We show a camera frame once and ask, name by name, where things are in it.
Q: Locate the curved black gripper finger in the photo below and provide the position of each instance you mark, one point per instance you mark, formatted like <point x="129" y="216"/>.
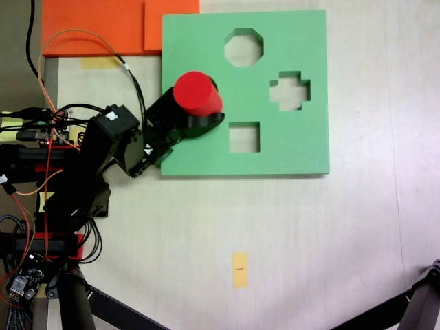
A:
<point x="206" y="125"/>

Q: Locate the red cylinder block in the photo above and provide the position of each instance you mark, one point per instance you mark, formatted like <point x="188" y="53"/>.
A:
<point x="192" y="93"/>

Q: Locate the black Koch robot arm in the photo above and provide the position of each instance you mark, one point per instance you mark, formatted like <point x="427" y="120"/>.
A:
<point x="103" y="137"/>

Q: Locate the large orange foam block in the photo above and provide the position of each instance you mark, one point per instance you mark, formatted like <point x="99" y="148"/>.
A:
<point x="89" y="27"/>

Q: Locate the green shape sorter board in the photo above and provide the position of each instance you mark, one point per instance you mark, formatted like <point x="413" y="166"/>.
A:
<point x="275" y="144"/>

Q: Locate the yellow tape strip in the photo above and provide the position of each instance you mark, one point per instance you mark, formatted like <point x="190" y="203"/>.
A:
<point x="96" y="63"/>

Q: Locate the yellow tape piece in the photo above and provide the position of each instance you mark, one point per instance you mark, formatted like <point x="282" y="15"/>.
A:
<point x="43" y="203"/>
<point x="75" y="133"/>

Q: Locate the yellow tape marker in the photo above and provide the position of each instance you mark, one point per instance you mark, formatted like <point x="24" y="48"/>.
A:
<point x="240" y="269"/>

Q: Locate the yellow sticky note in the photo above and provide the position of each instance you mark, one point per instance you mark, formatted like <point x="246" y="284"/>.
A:
<point x="10" y="124"/>

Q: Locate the black tripod leg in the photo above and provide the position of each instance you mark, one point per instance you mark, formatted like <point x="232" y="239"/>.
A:
<point x="424" y="295"/>
<point x="74" y="302"/>

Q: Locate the small black circuit board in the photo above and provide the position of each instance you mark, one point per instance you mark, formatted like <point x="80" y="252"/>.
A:
<point x="20" y="285"/>

